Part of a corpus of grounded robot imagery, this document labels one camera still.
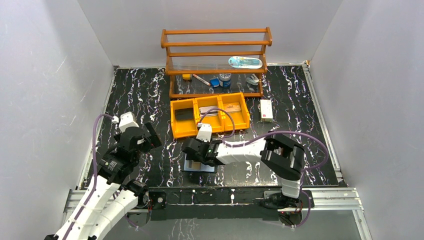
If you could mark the white small box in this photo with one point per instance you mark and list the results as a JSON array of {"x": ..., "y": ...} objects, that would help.
[{"x": 266, "y": 110}]

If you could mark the left yellow plastic bin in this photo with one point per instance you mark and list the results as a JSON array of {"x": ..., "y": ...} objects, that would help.
[{"x": 187, "y": 128}]

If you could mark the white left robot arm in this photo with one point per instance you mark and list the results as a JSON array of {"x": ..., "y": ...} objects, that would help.
[{"x": 108, "y": 198}]

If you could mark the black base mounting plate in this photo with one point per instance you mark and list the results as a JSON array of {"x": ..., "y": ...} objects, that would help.
[{"x": 257, "y": 202}]

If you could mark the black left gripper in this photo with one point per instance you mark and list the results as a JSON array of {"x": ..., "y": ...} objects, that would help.
[{"x": 145, "y": 139}]

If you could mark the black cards stack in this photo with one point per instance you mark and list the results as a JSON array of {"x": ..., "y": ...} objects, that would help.
[{"x": 184, "y": 114}]

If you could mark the round tape tin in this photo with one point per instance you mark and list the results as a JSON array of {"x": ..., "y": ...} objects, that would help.
[{"x": 225, "y": 79}]

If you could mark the blue blister pack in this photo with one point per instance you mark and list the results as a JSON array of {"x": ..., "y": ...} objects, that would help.
[{"x": 242, "y": 62}]

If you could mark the middle yellow plastic bin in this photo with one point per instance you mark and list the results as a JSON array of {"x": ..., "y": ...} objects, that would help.
[{"x": 216, "y": 122}]

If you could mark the gold VIP card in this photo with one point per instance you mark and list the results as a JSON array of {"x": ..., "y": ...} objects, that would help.
[{"x": 233, "y": 107}]

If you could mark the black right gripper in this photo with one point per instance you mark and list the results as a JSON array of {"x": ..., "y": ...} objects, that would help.
[{"x": 189, "y": 157}]

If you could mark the black leather card holder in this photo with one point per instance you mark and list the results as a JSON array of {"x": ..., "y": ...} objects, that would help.
[{"x": 197, "y": 167}]

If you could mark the orange wooden shelf rack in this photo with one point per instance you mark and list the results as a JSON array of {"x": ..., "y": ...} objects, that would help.
[{"x": 207, "y": 52}]

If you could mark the silver cards stack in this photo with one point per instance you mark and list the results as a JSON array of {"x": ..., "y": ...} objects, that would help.
[{"x": 208, "y": 111}]

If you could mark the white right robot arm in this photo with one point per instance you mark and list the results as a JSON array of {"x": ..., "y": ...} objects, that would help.
[{"x": 284, "y": 156}]

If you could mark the small yellow object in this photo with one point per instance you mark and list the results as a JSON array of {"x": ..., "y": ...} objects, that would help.
[{"x": 186, "y": 77}]

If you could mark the grey stapler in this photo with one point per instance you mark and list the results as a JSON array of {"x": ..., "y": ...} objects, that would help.
[{"x": 252, "y": 80}]

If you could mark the aluminium frame rail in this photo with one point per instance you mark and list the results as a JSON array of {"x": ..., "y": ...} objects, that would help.
[{"x": 325, "y": 199}]

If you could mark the red white marker pen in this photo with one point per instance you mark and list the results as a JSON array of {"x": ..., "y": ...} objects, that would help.
[{"x": 201, "y": 79}]

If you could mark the right yellow plastic bin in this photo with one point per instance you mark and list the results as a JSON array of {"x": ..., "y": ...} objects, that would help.
[{"x": 241, "y": 119}]

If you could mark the yellow plastic bin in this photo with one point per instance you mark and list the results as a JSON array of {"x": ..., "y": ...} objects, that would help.
[
  {"x": 216, "y": 122},
  {"x": 241, "y": 119},
  {"x": 187, "y": 128}
]

